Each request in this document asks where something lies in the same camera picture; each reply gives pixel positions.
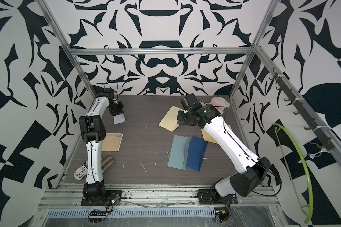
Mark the black hook rack rail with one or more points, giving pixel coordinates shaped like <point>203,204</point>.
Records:
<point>302,107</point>

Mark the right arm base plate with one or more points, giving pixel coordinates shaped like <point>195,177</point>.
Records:
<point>211,197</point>

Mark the white letter paper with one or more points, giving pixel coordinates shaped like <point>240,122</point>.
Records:
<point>119,119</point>

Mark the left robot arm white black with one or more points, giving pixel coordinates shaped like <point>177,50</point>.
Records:
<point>93,133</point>

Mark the pale yellow envelope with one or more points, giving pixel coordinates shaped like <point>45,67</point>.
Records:
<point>169,121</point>

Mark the black connector board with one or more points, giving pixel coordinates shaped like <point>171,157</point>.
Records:
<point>222,216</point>
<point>97,216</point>

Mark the white teddy bear pink shirt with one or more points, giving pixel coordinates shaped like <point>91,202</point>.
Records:
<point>220,104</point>

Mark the white cable duct strip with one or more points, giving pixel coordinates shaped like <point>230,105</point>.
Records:
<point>206,212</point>

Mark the right black connector board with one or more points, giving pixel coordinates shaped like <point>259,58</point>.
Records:
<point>222,216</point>

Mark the left black connector board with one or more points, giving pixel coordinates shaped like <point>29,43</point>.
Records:
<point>97,216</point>

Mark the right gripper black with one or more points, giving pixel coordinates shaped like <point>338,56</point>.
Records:
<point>180,119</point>

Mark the light blue envelope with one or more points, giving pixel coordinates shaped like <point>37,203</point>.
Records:
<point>179,152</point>

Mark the cream letter paper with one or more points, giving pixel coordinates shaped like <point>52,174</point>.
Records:
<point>112,142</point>

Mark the dark blue envelope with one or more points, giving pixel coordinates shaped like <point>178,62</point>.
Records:
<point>196,153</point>

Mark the plaid checkered tube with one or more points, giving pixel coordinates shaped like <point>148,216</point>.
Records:
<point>106,162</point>

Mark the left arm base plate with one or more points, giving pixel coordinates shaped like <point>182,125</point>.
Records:
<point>111,197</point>

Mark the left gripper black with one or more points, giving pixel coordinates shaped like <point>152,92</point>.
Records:
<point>120,111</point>

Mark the tan yellow envelope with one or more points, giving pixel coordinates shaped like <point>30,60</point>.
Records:
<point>209,136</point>

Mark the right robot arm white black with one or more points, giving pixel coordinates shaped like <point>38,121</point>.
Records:
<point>251,169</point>

